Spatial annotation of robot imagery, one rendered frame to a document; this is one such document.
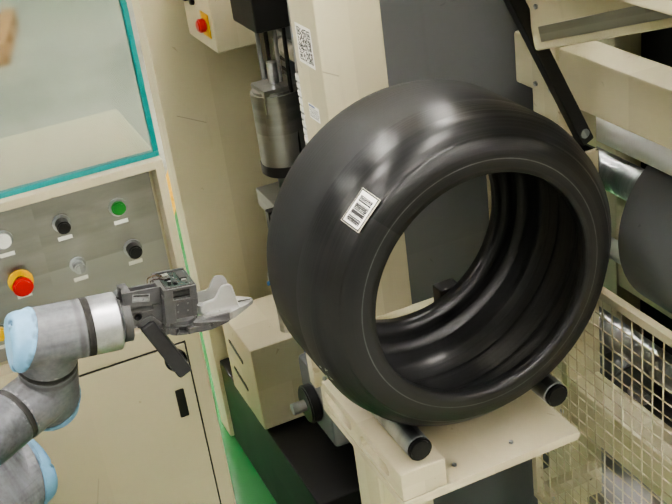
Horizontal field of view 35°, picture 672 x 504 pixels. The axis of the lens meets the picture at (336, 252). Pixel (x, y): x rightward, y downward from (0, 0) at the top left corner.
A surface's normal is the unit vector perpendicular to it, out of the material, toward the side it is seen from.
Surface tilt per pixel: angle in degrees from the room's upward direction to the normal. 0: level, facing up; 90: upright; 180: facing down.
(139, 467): 90
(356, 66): 90
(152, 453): 90
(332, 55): 90
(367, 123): 21
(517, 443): 0
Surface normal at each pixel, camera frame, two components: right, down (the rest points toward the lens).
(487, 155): 0.39, 0.20
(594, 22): -0.91, 0.29
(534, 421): -0.12, -0.88
